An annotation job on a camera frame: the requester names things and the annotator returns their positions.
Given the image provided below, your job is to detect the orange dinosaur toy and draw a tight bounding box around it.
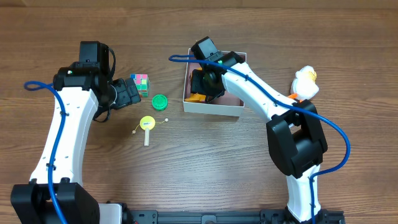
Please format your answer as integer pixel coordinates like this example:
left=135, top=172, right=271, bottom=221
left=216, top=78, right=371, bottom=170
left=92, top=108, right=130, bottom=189
left=184, top=93, right=206, bottom=103

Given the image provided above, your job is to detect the multicoloured puzzle cube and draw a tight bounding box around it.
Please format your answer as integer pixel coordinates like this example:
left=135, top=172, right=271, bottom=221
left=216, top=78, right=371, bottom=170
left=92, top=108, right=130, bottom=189
left=130, top=73, right=150, bottom=97

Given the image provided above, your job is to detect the white plush duck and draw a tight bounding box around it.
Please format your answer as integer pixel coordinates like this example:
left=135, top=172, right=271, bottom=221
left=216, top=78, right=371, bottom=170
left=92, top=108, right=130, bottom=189
left=289, top=65, right=319, bottom=101

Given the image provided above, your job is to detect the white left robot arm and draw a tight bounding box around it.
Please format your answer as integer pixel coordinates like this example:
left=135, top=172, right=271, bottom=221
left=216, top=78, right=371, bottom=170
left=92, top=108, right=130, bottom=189
left=11, top=41, right=141, bottom=223

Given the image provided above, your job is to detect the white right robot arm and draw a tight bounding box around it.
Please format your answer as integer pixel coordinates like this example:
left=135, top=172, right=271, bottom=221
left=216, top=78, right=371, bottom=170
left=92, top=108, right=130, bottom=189
left=189, top=50, right=328, bottom=223

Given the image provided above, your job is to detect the white box with pink interior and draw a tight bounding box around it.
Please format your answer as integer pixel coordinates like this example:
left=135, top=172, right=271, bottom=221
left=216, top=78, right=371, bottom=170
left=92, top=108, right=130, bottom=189
left=182, top=63, right=245, bottom=117

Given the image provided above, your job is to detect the green round plastic toy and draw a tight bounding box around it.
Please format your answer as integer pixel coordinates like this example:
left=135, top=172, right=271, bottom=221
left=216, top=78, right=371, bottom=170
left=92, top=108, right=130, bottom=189
left=152, top=94, right=168, bottom=111

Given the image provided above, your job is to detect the yellow wooden rattle drum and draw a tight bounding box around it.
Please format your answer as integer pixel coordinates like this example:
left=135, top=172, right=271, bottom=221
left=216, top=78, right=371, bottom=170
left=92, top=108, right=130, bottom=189
left=132, top=116, right=169, bottom=147

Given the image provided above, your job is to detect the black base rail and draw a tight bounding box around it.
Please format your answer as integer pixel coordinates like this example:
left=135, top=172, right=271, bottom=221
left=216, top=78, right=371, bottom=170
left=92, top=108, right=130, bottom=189
left=98, top=208, right=346, bottom=224

